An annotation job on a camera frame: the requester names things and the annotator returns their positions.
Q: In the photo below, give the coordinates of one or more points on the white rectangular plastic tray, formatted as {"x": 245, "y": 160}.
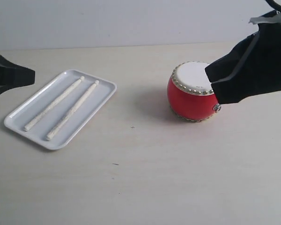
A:
{"x": 23, "y": 114}

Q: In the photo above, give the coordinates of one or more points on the small red drum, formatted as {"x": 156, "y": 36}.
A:
{"x": 190, "y": 94}

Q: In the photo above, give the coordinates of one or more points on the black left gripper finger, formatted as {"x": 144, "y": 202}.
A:
{"x": 4, "y": 88}
{"x": 14, "y": 76}

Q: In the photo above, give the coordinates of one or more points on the white wooden drumstick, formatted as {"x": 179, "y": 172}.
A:
{"x": 57, "y": 100}
{"x": 71, "y": 111}

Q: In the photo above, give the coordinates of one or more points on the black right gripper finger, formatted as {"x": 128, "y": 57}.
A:
{"x": 233, "y": 82}
{"x": 259, "y": 53}

